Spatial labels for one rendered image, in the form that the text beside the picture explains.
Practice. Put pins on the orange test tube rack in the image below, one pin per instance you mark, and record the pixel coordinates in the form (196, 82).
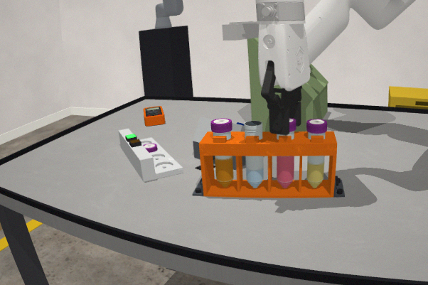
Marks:
(269, 146)

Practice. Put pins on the purple screw cap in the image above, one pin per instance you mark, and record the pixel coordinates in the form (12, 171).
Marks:
(316, 126)
(221, 125)
(150, 147)
(292, 124)

